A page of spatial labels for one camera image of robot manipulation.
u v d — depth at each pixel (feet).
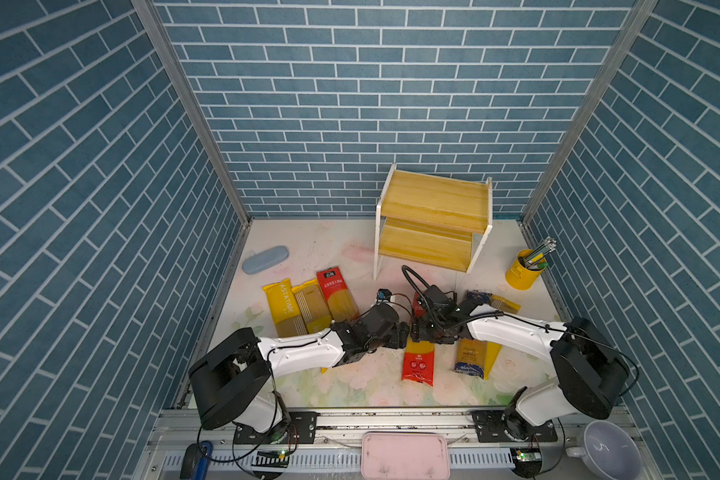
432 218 2.53
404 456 2.25
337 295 3.15
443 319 2.23
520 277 3.13
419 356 2.72
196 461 2.21
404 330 2.17
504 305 3.09
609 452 2.32
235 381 1.39
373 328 2.10
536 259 3.10
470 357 2.69
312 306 3.09
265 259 3.52
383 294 2.48
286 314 3.06
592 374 1.44
